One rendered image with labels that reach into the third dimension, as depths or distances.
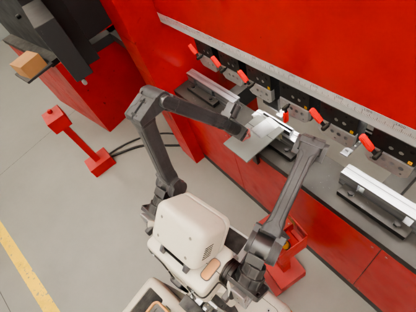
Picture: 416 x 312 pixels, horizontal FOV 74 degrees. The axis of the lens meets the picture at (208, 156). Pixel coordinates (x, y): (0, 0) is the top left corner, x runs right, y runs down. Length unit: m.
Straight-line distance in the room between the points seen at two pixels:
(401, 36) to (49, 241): 2.96
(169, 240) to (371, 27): 0.80
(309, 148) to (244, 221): 1.47
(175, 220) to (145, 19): 1.29
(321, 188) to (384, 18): 0.82
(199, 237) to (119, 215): 1.98
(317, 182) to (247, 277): 0.69
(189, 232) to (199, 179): 1.77
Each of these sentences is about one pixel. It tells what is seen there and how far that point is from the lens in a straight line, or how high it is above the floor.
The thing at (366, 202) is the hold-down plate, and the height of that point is 0.90.
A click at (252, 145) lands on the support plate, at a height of 1.00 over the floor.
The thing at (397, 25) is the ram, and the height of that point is 1.68.
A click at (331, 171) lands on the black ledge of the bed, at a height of 0.87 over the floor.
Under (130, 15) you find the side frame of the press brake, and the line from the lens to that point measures 1.79.
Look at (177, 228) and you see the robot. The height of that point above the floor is 1.37.
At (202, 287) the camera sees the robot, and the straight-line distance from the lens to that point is 0.93.
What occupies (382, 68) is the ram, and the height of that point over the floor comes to 1.56.
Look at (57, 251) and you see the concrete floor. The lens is 2.98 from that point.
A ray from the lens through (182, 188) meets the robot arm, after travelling 1.08.
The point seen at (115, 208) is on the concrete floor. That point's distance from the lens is 2.81.
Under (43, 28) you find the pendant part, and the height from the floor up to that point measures 1.58.
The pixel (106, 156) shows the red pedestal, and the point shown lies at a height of 0.12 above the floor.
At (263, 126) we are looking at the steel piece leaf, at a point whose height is 1.00.
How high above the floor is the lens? 2.11
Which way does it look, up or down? 52 degrees down
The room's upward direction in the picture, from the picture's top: 24 degrees counter-clockwise
